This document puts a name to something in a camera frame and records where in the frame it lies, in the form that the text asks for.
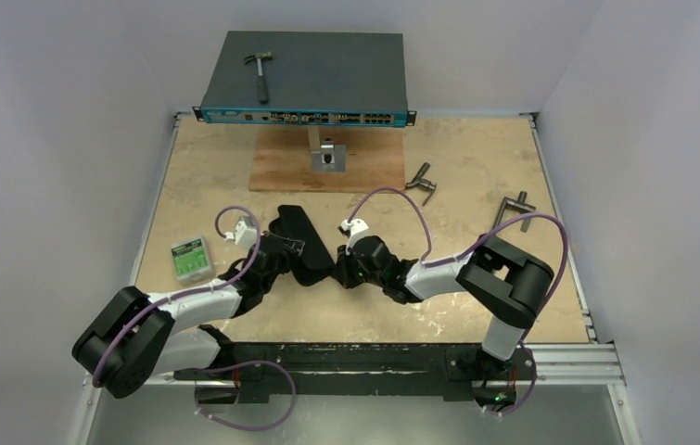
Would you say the steel claw hammer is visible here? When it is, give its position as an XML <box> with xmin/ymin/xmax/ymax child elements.
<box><xmin>243</xmin><ymin>51</ymin><xmax>274</xmax><ymax>105</ymax></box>

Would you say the brown wooden board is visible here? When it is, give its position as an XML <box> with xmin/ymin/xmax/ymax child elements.
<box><xmin>248</xmin><ymin>126</ymin><xmax>405</xmax><ymax>193</ymax></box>

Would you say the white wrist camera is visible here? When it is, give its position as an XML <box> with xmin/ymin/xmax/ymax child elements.
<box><xmin>338</xmin><ymin>218</ymin><xmax>372</xmax><ymax>250</ymax></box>
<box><xmin>223</xmin><ymin>216</ymin><xmax>259</xmax><ymax>250</ymax></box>

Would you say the blue rack network switch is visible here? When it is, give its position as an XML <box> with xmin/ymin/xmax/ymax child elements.
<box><xmin>193</xmin><ymin>31</ymin><xmax>417</xmax><ymax>128</ymax></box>

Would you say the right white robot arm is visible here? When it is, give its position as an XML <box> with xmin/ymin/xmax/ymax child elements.
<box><xmin>332</xmin><ymin>235</ymin><xmax>556</xmax><ymax>377</ymax></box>

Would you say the aluminium table frame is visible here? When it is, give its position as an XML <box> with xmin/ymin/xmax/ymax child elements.
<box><xmin>72</xmin><ymin>110</ymin><xmax>643</xmax><ymax>445</ymax></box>

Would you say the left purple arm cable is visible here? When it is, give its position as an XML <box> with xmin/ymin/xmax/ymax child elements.
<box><xmin>91</xmin><ymin>205</ymin><xmax>263</xmax><ymax>389</ymax></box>

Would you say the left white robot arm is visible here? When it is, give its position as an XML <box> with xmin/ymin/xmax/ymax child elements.
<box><xmin>71</xmin><ymin>233</ymin><xmax>303</xmax><ymax>399</ymax></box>

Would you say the black zip tool case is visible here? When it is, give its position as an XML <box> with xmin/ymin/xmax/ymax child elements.
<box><xmin>268</xmin><ymin>205</ymin><xmax>335</xmax><ymax>286</ymax></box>

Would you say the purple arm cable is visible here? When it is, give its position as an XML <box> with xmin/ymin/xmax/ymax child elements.
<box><xmin>347</xmin><ymin>186</ymin><xmax>569</xmax><ymax>342</ymax></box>
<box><xmin>91</xmin><ymin>205</ymin><xmax>263</xmax><ymax>389</ymax></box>

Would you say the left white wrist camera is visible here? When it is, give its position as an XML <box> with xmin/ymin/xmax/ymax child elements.
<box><xmin>223</xmin><ymin>216</ymin><xmax>259</xmax><ymax>250</ymax></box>

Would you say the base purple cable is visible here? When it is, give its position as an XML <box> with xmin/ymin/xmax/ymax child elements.
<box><xmin>193</xmin><ymin>359</ymin><xmax>299</xmax><ymax>432</ymax></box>
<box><xmin>479</xmin><ymin>343</ymin><xmax>539</xmax><ymax>419</ymax></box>

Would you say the large dark metal handle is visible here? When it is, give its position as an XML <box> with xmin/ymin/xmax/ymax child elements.
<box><xmin>492</xmin><ymin>190</ymin><xmax>537</xmax><ymax>228</ymax></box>

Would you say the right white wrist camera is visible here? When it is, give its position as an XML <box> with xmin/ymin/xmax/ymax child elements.
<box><xmin>338</xmin><ymin>218</ymin><xmax>372</xmax><ymax>250</ymax></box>

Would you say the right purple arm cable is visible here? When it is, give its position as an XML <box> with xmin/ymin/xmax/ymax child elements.
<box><xmin>347</xmin><ymin>186</ymin><xmax>569</xmax><ymax>342</ymax></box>

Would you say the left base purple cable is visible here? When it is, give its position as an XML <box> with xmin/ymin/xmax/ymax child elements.
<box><xmin>193</xmin><ymin>359</ymin><xmax>299</xmax><ymax>432</ymax></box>

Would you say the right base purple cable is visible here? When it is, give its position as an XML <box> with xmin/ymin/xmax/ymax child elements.
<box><xmin>479</xmin><ymin>343</ymin><xmax>539</xmax><ymax>419</ymax></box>

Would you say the green clear plastic box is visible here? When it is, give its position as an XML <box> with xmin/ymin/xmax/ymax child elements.
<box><xmin>170</xmin><ymin>236</ymin><xmax>213</xmax><ymax>286</ymax></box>

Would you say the grey metal stand bracket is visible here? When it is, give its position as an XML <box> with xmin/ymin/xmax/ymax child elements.
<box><xmin>307</xmin><ymin>126</ymin><xmax>347</xmax><ymax>173</ymax></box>

